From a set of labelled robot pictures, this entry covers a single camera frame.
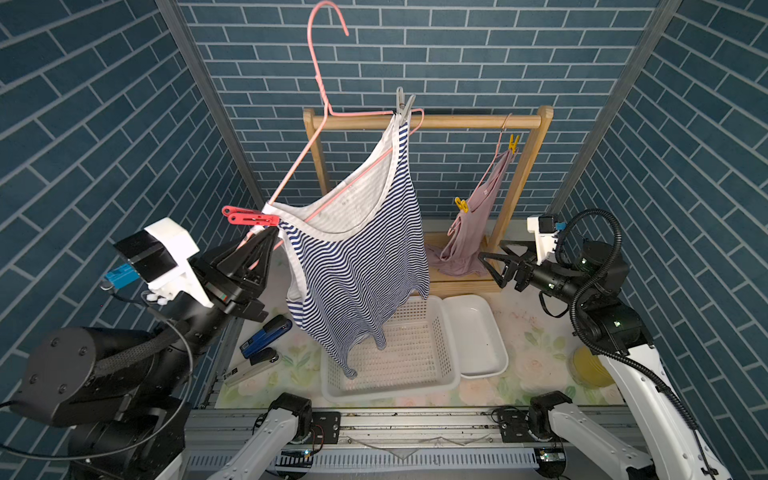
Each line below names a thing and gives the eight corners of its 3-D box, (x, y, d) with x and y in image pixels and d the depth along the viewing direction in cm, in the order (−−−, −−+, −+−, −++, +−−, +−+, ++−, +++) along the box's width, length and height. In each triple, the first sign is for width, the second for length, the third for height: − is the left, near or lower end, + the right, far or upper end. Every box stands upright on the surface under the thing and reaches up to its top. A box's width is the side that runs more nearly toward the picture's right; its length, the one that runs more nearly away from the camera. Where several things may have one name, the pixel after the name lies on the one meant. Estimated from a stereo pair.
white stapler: (231, 388, 81) (224, 384, 78) (228, 374, 84) (221, 370, 81) (283, 362, 86) (279, 357, 83) (279, 349, 88) (275, 344, 85)
